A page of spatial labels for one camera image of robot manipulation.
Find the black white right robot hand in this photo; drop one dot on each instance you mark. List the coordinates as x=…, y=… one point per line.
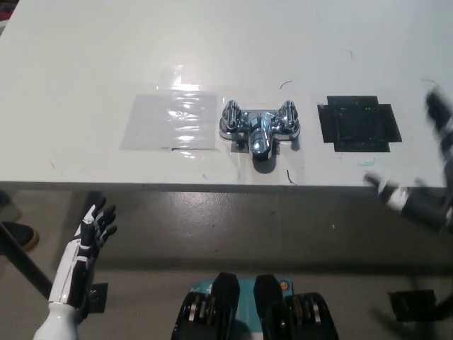
x=424, y=205

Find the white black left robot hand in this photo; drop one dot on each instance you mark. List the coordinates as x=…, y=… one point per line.
x=76, y=248

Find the chrome faucet body with spout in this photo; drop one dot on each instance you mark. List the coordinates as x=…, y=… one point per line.
x=260, y=141

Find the black shoe with tan sole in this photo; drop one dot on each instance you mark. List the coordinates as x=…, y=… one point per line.
x=19, y=235

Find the grey shoe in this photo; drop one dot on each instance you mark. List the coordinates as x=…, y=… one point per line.
x=8, y=207

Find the black floor plate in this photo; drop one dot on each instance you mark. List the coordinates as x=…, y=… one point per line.
x=412, y=304

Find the black tape patch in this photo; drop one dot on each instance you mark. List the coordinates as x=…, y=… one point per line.
x=357, y=124

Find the clear plastic sheet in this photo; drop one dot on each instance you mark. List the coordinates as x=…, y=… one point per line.
x=170, y=120

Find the red black object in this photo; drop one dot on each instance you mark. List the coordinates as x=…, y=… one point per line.
x=4, y=5

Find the dark metal frame bar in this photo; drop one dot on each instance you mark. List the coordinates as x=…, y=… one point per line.
x=24, y=262

